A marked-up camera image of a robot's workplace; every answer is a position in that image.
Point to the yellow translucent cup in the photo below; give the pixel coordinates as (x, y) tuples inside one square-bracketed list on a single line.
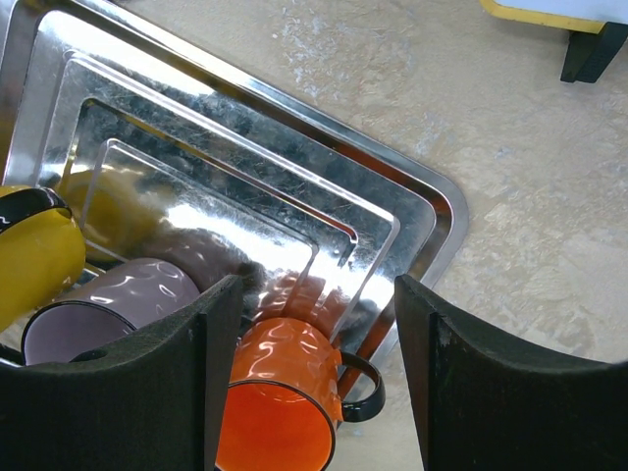
[(42, 249)]

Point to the silver metal tray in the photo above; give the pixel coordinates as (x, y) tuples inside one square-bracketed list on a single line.
[(166, 151)]

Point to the purple translucent cup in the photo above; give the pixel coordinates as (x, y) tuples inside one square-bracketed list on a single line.
[(109, 307)]

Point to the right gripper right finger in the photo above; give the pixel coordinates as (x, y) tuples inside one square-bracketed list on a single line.
[(484, 399)]

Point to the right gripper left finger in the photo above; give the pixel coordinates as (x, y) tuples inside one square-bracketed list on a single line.
[(152, 400)]

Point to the white whiteboard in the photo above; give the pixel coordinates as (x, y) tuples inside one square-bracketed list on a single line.
[(597, 30)]

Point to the orange translucent cup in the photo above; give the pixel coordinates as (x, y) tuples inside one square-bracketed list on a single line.
[(283, 405)]

